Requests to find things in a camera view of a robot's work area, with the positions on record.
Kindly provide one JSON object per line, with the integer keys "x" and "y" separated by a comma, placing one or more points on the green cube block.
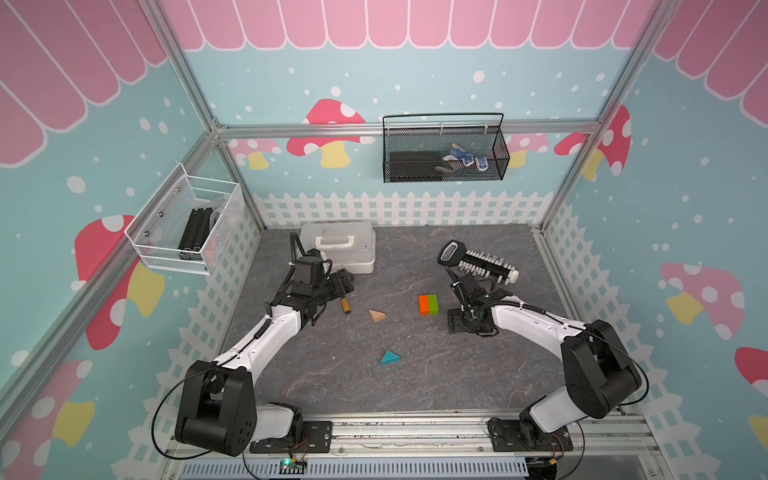
{"x": 433, "y": 304}

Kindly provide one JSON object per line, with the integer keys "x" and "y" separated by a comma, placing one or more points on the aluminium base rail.
{"x": 446, "y": 445}

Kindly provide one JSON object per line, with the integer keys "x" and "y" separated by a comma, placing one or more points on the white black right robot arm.
{"x": 599, "y": 374}

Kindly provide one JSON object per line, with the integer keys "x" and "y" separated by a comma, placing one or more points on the natural wooden triangle block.
{"x": 377, "y": 316}

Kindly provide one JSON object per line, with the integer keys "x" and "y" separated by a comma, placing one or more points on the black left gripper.
{"x": 341, "y": 286}

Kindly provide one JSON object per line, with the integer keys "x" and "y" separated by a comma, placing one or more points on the black box in white basket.
{"x": 195, "y": 234}

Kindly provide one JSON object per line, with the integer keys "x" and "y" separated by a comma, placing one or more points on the blue white item in basket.
{"x": 459, "y": 158}

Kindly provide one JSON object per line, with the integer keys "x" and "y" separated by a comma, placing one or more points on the black wire wall basket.
{"x": 414, "y": 146}

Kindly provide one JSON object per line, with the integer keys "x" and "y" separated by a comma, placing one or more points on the teal triangle block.
{"x": 389, "y": 358}

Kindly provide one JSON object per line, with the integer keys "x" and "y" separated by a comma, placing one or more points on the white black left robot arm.
{"x": 218, "y": 410}

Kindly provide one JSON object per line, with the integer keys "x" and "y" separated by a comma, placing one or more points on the translucent white plastic toolbox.
{"x": 349, "y": 245}

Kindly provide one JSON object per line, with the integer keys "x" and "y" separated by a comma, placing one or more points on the white wire wall basket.
{"x": 156, "y": 231}

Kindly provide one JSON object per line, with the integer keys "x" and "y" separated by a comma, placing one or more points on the orange cube block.
{"x": 424, "y": 305}

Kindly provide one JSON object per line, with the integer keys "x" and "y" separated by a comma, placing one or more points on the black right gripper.
{"x": 453, "y": 322}

